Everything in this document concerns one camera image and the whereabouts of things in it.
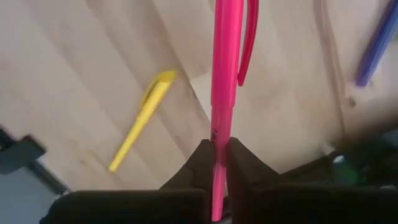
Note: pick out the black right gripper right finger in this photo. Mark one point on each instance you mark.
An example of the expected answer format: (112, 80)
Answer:
(264, 202)

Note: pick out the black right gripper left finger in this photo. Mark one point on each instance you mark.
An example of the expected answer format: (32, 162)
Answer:
(174, 205)

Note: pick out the yellow highlighter marker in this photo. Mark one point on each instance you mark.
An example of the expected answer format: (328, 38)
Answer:
(146, 115)

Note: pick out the pink highlighter marker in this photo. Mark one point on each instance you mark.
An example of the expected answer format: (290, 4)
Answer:
(227, 62)

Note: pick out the purple-blue marker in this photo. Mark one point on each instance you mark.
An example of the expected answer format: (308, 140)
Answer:
(376, 46)

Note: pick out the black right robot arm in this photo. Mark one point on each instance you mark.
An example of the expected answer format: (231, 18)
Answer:
(373, 161)

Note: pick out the black metal rig frame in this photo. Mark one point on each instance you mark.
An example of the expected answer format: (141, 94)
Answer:
(18, 154)

